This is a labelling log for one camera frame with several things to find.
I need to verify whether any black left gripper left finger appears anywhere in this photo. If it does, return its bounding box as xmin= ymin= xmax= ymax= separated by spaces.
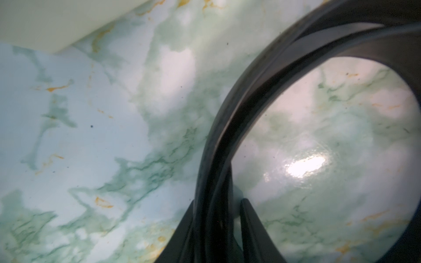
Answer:
xmin=155 ymin=202 xmax=195 ymax=263

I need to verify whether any black leather belt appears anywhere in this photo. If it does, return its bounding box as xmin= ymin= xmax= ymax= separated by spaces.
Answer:
xmin=193 ymin=1 xmax=421 ymax=263

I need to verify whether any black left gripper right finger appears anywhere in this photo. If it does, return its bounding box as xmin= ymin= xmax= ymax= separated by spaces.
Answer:
xmin=240 ymin=198 xmax=287 ymax=263

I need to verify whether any white compartment storage box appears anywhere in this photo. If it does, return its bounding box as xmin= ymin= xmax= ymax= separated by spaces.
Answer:
xmin=1 ymin=0 xmax=144 ymax=53

